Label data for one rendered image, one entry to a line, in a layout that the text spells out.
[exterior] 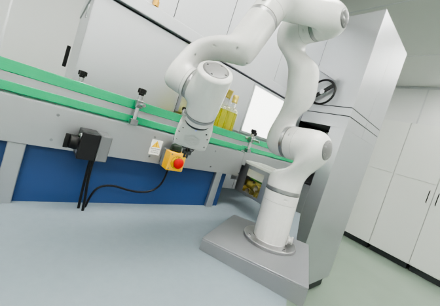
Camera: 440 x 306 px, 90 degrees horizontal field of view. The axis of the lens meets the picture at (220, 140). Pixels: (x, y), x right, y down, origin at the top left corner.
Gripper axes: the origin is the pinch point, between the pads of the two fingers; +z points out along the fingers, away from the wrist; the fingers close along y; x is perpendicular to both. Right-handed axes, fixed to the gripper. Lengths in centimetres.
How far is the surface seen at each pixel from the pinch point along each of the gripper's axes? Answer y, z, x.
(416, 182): 349, 129, 163
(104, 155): -23.2, 3.9, -7.4
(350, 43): 99, -11, 137
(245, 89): 26, 20, 75
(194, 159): 5.0, 20.4, 12.2
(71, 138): -32.2, 0.2, -7.1
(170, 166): -3.6, 13.2, 0.9
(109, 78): -40, 11, 34
